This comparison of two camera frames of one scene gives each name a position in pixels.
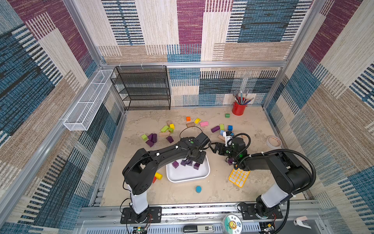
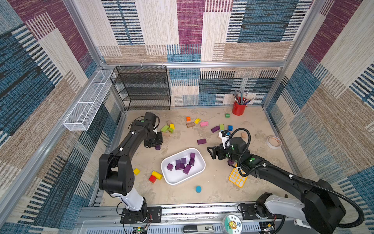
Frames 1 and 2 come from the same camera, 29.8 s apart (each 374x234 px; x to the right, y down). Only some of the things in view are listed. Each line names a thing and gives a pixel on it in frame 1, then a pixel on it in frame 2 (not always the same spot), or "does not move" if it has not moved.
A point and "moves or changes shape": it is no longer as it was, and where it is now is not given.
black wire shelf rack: x=143 y=87 does not move
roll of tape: x=274 y=142 does not move
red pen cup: x=238 y=109 does not move
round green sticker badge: x=233 y=224 does not move
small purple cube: x=175 y=164 -> x=170 y=166
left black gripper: x=202 y=160 -> x=159 y=142
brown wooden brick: x=190 y=124 does not move
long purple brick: x=150 y=143 moves or changes shape
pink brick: x=204 y=124 does not move
